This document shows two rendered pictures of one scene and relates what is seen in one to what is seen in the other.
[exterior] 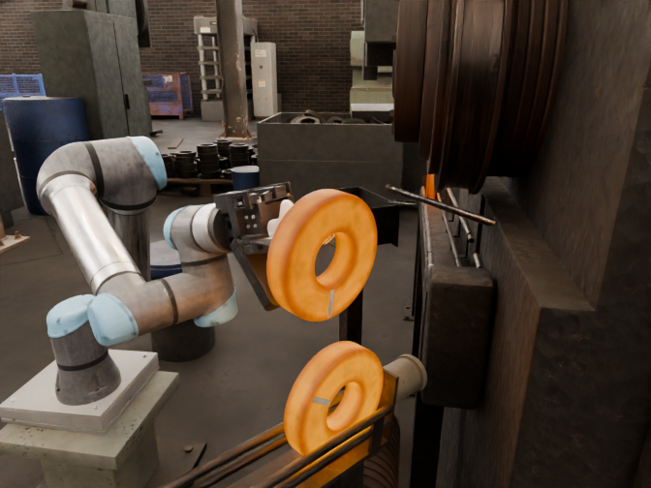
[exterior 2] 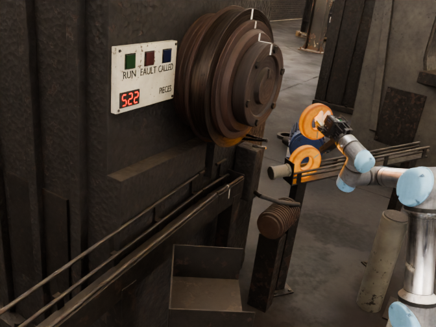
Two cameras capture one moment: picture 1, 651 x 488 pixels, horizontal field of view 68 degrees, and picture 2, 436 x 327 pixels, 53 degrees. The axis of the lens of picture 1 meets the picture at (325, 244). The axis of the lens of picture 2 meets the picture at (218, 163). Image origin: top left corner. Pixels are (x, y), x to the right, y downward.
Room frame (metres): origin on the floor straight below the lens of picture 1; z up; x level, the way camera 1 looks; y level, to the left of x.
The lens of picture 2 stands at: (2.38, 0.21, 1.45)
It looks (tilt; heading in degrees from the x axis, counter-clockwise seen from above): 24 degrees down; 199
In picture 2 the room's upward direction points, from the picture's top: 7 degrees clockwise
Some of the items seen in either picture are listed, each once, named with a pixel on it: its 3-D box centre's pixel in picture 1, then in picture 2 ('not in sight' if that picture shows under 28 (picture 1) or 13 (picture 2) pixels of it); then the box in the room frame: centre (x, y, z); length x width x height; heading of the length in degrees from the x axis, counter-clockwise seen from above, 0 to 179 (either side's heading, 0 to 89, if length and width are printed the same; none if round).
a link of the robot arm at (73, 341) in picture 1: (79, 327); not in sight; (1.03, 0.60, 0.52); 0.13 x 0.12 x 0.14; 129
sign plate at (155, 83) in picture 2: not in sight; (146, 74); (1.26, -0.42, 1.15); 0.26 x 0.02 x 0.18; 170
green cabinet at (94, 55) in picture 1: (102, 110); not in sight; (4.29, 1.92, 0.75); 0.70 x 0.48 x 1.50; 170
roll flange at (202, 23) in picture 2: (509, 66); (214, 74); (0.93, -0.33, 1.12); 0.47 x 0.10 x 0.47; 170
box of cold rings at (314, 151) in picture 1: (334, 163); not in sight; (3.78, -0.07, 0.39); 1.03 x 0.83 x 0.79; 84
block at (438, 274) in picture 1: (456, 337); (246, 171); (0.71, -0.22, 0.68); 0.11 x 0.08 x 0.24; 80
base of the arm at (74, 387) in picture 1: (85, 369); not in sight; (1.02, 0.60, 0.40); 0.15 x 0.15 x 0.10
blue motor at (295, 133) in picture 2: not in sight; (306, 139); (-1.34, -0.26, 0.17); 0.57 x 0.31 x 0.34; 10
